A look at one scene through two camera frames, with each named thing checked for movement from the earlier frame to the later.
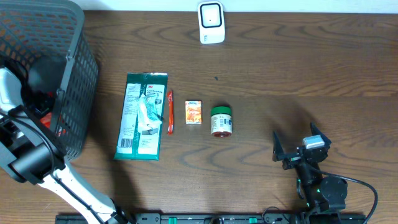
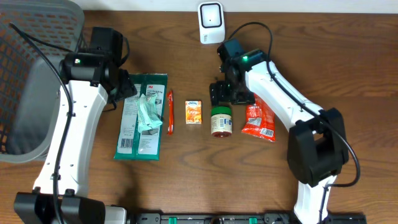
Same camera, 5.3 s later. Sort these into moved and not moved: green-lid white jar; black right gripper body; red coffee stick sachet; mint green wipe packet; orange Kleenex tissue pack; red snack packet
Moved: black right gripper body; red snack packet
Not moved: green-lid white jar; red coffee stick sachet; orange Kleenex tissue pack; mint green wipe packet
